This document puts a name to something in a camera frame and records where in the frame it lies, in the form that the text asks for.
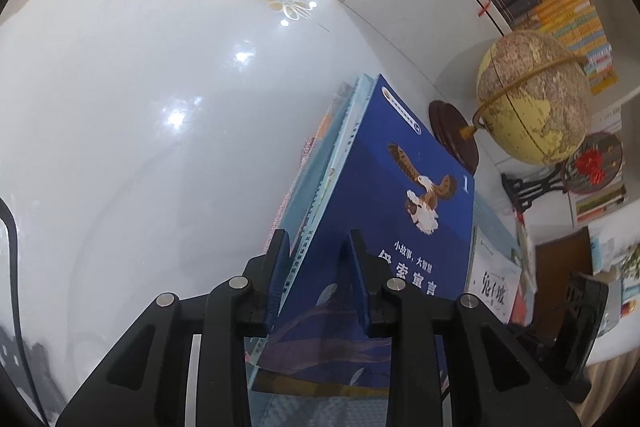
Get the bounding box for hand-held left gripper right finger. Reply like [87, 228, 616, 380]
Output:
[349, 228, 583, 427]

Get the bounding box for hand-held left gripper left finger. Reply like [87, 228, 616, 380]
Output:
[55, 228, 292, 427]

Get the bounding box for blue eagle book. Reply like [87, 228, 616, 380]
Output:
[250, 74, 475, 395]

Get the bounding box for light blue book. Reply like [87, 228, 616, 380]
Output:
[312, 74, 377, 258]

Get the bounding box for row of yellow orange books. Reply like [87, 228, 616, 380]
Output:
[512, 0, 621, 96]

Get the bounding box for grey box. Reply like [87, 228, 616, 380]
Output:
[595, 292, 626, 338]

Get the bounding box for light blue pack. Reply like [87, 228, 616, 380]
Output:
[589, 234, 617, 273]

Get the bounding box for small potted plant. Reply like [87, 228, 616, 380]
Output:
[619, 241, 640, 280]

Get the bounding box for white rabbit book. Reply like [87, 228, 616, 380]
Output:
[466, 226, 525, 325]

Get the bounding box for round red ornament black stand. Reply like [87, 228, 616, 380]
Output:
[501, 131, 626, 214]

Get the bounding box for yellow desk globe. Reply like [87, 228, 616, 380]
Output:
[429, 29, 592, 175]

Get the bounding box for white bookshelf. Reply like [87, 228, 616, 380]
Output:
[335, 0, 640, 258]

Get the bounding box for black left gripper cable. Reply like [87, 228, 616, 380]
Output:
[0, 196, 51, 427]

